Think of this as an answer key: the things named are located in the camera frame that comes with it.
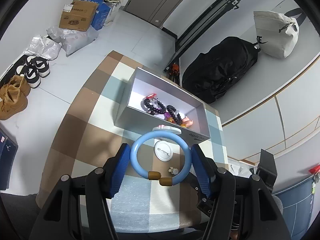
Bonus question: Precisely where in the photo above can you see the small pearl earrings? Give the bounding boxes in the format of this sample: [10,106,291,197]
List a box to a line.
[168,167,179,176]

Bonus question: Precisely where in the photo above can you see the navy jordan shoe box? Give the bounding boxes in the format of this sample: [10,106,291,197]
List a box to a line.
[0,129,18,191]

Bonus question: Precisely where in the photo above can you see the black metal rack frame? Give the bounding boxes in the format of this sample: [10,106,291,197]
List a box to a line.
[164,0,242,72]

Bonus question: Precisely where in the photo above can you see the black backpack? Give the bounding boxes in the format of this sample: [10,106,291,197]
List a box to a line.
[182,36,260,104]

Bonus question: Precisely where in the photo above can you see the pink and yellow bangle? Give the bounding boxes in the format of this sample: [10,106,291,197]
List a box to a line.
[180,116,193,128]

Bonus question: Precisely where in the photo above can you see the light blue ring bangle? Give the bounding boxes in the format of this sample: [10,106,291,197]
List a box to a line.
[130,131,192,186]

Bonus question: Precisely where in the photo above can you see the red clear hair clip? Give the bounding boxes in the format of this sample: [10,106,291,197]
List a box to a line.
[145,93,157,100]

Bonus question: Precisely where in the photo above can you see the white plastic mailer bags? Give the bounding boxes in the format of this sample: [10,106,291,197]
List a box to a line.
[23,26,98,61]

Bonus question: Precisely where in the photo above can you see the white canvas nike bag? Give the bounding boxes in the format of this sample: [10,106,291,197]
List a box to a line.
[253,11,300,59]

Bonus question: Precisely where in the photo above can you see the plaid checkered table cloth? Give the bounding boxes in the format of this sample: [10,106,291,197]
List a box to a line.
[35,50,230,233]

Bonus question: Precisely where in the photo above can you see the white round badge behind ring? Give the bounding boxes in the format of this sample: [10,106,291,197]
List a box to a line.
[152,125,182,135]

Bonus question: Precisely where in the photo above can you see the black and white sneakers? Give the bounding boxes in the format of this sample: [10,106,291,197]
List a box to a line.
[15,56,50,88]

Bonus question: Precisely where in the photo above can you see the blue cardboard box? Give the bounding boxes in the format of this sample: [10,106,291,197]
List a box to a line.
[82,0,112,30]

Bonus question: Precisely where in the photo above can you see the purple bangle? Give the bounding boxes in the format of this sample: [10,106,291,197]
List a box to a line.
[164,112,173,122]

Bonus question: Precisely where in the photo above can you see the grey rectangular storage box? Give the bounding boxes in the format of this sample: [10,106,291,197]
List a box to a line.
[114,68,210,145]

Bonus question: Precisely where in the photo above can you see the white round pin badge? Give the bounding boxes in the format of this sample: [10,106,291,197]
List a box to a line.
[153,140,173,162]

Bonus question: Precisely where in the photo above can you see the tan suede boots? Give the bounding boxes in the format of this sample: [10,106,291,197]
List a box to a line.
[0,75,31,120]

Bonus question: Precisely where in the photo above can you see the black beaded bracelet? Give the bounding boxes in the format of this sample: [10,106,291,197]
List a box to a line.
[143,97,184,126]

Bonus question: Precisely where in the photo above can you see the brown cardboard box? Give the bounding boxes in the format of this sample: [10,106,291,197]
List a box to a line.
[59,0,98,31]

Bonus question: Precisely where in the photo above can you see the cream tote bag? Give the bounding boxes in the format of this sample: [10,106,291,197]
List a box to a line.
[103,0,123,26]

